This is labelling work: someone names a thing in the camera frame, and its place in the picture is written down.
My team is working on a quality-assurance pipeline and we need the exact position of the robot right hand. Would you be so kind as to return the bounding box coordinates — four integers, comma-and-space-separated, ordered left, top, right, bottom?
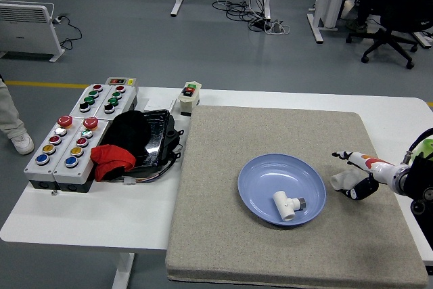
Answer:
331, 150, 402, 202

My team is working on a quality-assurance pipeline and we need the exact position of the white tee pipe wide threaded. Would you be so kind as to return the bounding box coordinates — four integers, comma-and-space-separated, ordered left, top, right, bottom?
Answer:
330, 171, 360, 192

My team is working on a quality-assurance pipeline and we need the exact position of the white tee pipe metal nut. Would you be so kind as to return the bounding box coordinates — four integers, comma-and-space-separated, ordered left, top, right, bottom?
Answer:
272, 190, 307, 223

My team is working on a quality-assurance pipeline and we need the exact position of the blue plate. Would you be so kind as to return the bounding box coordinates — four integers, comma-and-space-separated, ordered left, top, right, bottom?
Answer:
237, 153, 327, 227

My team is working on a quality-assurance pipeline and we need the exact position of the green cup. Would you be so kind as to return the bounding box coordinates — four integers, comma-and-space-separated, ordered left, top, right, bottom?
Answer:
414, 135, 433, 160

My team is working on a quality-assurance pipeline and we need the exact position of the grey-brown table mat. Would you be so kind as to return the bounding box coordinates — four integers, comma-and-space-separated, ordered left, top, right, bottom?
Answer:
165, 104, 430, 286

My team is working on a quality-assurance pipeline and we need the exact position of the white desk foot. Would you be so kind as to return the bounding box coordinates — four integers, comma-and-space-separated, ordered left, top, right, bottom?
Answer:
414, 30, 433, 49

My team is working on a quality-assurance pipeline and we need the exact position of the black office chair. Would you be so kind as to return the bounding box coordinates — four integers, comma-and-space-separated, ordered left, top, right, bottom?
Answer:
345, 0, 433, 70

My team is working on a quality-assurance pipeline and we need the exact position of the white power strip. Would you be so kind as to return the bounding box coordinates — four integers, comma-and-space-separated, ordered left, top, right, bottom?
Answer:
263, 20, 292, 36

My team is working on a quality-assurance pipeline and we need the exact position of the white desk with panel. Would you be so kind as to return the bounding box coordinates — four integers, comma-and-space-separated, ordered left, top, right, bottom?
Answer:
306, 0, 349, 45

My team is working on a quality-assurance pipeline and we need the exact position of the black plastic tray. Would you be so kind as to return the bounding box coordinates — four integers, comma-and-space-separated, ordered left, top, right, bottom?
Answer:
133, 108, 173, 168

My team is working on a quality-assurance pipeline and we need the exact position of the white paper card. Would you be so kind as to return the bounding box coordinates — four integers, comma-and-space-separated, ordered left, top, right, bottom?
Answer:
145, 96, 177, 114

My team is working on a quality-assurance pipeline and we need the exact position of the black cloth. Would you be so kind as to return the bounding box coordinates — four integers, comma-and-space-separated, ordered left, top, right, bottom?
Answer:
101, 110, 152, 154

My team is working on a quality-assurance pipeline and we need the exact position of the red cloth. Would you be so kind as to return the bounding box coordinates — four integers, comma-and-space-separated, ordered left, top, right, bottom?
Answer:
90, 144, 137, 181

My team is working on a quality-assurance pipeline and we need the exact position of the four-button control box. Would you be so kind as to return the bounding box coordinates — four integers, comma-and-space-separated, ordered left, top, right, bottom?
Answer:
70, 83, 114, 116
94, 85, 139, 118

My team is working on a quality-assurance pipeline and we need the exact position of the white table leg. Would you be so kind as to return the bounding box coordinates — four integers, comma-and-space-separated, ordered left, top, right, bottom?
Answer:
111, 252, 136, 289

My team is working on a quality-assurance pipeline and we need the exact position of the five-button control box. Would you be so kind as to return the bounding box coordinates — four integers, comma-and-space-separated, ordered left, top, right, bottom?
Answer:
24, 115, 85, 191
53, 116, 111, 194

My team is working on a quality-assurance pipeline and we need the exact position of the standing person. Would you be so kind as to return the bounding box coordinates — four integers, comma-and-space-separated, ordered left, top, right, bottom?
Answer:
0, 74, 35, 156

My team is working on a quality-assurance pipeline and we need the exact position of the white panel heater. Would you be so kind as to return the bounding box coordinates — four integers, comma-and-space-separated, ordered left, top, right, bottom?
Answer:
0, 0, 66, 63

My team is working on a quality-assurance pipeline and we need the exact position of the cream green-red switch box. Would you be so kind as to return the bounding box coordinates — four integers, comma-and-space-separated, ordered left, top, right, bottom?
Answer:
178, 81, 204, 116

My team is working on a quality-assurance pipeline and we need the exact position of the black bracket device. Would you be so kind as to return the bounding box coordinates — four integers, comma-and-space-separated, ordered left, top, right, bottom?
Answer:
158, 114, 185, 169

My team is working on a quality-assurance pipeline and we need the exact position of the wire harness white connector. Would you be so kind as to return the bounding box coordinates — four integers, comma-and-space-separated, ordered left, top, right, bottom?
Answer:
123, 163, 177, 185

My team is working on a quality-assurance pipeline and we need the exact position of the small grey switch box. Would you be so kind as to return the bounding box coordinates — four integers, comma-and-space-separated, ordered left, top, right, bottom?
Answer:
106, 76, 138, 87

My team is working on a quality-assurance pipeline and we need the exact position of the black heater cable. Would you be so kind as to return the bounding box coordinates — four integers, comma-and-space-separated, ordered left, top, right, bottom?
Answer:
52, 14, 84, 51

